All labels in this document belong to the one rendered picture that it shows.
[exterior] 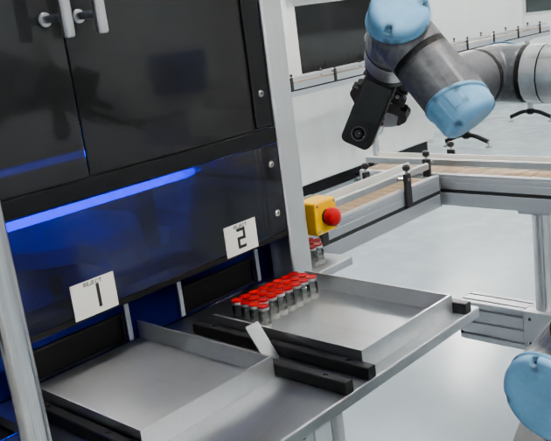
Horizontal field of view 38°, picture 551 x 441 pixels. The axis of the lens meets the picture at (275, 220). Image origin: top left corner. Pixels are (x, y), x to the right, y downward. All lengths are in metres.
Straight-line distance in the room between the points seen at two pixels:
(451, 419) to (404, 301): 1.46
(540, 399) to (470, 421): 1.92
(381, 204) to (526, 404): 1.14
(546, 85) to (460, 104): 0.13
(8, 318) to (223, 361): 0.72
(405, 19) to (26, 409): 0.60
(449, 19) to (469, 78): 9.57
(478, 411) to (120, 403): 1.88
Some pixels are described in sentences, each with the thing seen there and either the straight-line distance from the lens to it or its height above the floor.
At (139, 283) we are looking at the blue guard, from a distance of 1.40.
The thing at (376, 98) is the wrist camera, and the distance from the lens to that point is 1.16.
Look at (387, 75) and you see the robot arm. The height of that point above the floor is 1.33.
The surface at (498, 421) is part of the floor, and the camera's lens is 2.91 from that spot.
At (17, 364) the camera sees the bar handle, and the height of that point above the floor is 1.18.
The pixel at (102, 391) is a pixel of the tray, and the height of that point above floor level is 0.88.
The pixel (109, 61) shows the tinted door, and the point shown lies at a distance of 1.36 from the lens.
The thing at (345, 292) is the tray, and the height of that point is 0.88.
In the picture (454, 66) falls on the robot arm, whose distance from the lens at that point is 0.99.
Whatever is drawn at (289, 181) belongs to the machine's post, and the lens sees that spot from 1.64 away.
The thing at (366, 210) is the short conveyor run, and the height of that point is 0.92.
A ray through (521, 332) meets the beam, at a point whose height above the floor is 0.48.
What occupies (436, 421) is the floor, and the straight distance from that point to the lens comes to 2.92.
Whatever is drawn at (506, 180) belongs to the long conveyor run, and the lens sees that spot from 2.22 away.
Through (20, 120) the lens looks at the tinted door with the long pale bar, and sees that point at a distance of 1.27.
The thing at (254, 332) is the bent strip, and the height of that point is 0.93.
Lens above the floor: 1.43
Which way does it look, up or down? 14 degrees down
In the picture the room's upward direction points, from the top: 7 degrees counter-clockwise
